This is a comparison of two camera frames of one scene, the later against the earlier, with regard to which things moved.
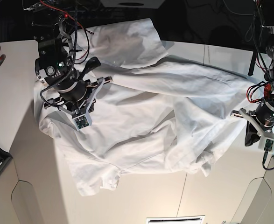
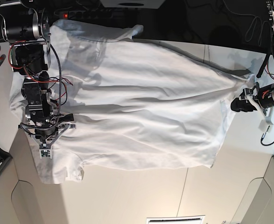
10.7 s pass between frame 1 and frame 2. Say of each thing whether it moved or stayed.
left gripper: moved
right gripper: moved
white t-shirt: moved
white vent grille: stayed
